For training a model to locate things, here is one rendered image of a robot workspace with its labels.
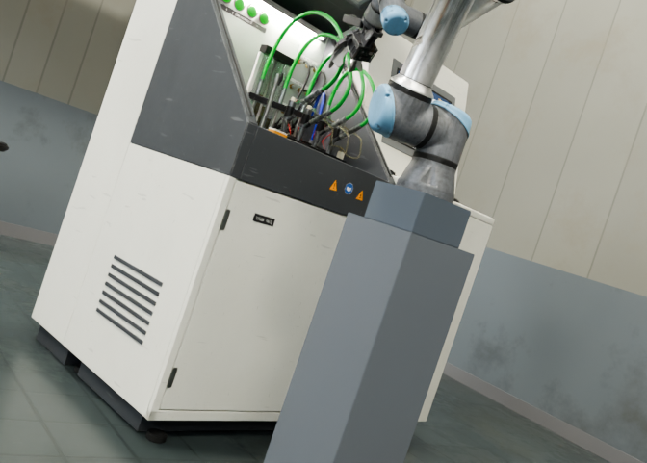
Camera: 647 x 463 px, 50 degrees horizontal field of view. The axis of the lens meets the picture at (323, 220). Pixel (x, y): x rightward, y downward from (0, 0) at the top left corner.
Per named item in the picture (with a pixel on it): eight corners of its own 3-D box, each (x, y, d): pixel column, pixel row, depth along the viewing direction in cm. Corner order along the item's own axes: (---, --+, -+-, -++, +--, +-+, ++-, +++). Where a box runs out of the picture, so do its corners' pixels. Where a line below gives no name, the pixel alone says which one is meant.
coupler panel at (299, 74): (278, 121, 263) (304, 44, 263) (273, 120, 265) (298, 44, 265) (301, 132, 272) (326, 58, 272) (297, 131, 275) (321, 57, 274)
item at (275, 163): (240, 179, 193) (258, 125, 193) (231, 176, 196) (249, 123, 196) (375, 225, 238) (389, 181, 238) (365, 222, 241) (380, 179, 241)
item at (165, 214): (139, 444, 191) (228, 175, 190) (54, 364, 232) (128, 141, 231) (309, 440, 242) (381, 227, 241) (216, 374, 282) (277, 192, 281)
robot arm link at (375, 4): (390, -18, 191) (387, -35, 196) (371, 12, 198) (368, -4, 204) (414, -8, 193) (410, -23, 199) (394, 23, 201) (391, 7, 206)
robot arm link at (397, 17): (426, 25, 189) (421, 3, 196) (391, 9, 185) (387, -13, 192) (409, 46, 194) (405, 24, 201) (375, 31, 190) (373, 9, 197)
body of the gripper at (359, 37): (349, 61, 209) (369, 30, 201) (340, 41, 213) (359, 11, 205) (369, 64, 213) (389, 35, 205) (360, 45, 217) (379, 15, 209)
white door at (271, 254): (159, 410, 193) (237, 180, 192) (155, 407, 194) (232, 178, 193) (314, 413, 239) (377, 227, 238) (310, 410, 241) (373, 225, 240)
